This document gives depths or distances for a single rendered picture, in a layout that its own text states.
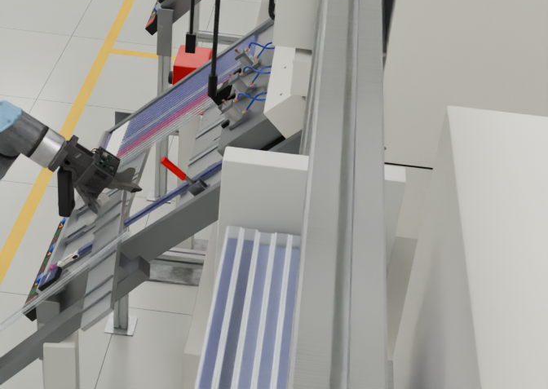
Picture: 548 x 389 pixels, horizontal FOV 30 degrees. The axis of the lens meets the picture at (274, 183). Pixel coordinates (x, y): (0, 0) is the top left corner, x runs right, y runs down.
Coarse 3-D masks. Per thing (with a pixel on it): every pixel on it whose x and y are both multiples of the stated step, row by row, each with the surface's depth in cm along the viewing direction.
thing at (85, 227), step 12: (144, 156) 243; (120, 168) 249; (132, 180) 236; (108, 192) 241; (132, 192) 231; (84, 204) 247; (84, 216) 240; (96, 216) 235; (84, 228) 233; (72, 240) 233; (84, 240) 229; (72, 252) 228; (72, 264) 222
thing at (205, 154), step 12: (264, 36) 249; (216, 108) 234; (204, 120) 234; (216, 120) 227; (204, 132) 227; (216, 132) 223; (204, 144) 222; (216, 144) 217; (192, 156) 222; (204, 156) 217; (216, 156) 213; (192, 168) 216; (204, 168) 212; (204, 180) 207; (216, 180) 203; (180, 204) 206
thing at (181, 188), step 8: (208, 168) 207; (216, 168) 206; (200, 176) 207; (184, 184) 209; (168, 192) 212; (176, 192) 210; (160, 200) 212; (168, 200) 211; (144, 208) 214; (152, 208) 213; (136, 216) 214; (128, 224) 216; (80, 248) 222; (88, 248) 220; (56, 264) 224
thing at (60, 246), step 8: (104, 136) 270; (80, 200) 247; (72, 216) 241; (64, 224) 238; (72, 224) 239; (64, 232) 235; (72, 232) 238; (64, 240) 234; (56, 248) 230; (64, 248) 232; (56, 256) 229; (48, 264) 226
